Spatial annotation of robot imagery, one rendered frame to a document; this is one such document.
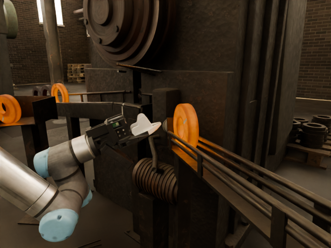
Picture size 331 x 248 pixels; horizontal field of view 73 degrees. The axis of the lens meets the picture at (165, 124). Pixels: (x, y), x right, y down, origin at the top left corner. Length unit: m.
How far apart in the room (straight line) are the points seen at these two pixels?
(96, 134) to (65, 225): 0.24
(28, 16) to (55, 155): 11.17
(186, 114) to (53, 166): 0.39
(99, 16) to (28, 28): 10.65
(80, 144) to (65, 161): 0.06
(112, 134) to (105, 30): 0.53
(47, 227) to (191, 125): 0.43
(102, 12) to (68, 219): 0.77
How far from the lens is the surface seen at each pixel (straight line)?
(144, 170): 0.86
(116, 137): 0.64
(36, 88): 2.04
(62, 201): 0.60
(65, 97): 1.64
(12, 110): 1.37
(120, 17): 0.95
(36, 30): 11.75
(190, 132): 0.64
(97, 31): 1.08
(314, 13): 6.95
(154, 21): 0.93
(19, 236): 1.55
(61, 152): 0.67
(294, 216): 0.32
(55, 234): 0.60
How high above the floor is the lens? 0.90
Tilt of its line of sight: 15 degrees down
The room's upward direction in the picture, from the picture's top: straight up
